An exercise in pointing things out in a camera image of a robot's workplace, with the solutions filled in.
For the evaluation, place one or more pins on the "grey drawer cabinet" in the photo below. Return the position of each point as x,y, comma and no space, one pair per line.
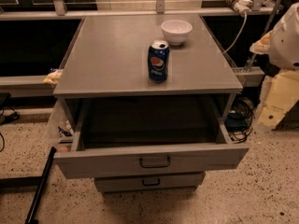
110,60

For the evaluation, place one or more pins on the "grey lower drawer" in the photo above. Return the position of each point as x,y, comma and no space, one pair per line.
132,183

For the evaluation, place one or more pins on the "black top drawer handle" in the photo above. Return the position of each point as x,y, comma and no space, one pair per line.
154,162

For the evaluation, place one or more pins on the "white power strip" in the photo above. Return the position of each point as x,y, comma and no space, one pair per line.
239,6

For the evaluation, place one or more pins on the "black pole on floor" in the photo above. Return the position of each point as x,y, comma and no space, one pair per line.
31,216

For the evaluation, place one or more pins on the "yellow snack bag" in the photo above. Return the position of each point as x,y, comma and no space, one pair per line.
53,77

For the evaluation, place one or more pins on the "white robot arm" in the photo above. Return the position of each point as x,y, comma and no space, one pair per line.
280,93

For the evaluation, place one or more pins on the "blue pepsi can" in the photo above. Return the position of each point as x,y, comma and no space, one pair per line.
158,55

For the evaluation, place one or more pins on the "black drawer handle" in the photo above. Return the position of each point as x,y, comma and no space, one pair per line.
151,182
154,162

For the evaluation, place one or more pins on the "black lower drawer handle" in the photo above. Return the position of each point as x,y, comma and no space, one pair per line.
151,182

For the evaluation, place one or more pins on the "grey drawer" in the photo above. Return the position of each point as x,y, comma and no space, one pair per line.
132,183
112,134

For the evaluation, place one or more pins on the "grey top drawer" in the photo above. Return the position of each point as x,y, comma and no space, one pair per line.
112,134

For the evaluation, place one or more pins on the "white bowl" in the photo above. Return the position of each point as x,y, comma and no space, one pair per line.
176,32

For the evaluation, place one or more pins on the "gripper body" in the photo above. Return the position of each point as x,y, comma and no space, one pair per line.
286,42

